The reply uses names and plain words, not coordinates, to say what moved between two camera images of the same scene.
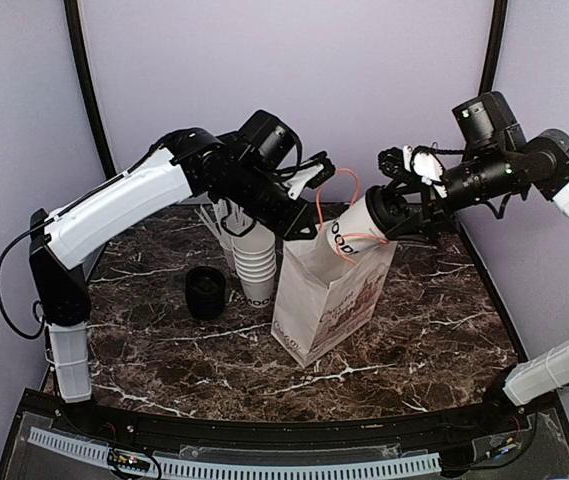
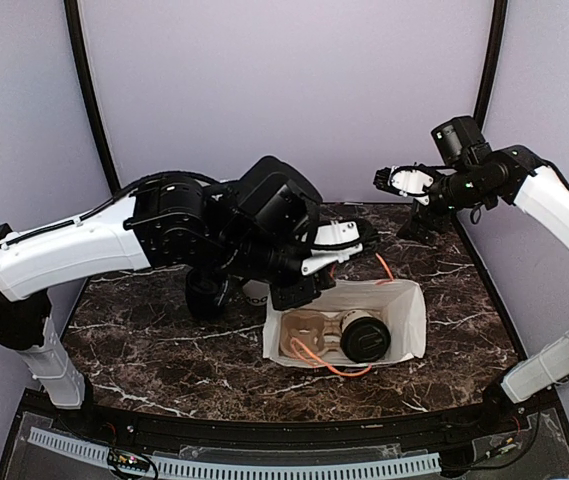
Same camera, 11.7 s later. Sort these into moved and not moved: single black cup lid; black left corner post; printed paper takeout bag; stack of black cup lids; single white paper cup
Moved: printed paper takeout bag; single white paper cup; single black cup lid
Not moved: black left corner post; stack of black cup lids
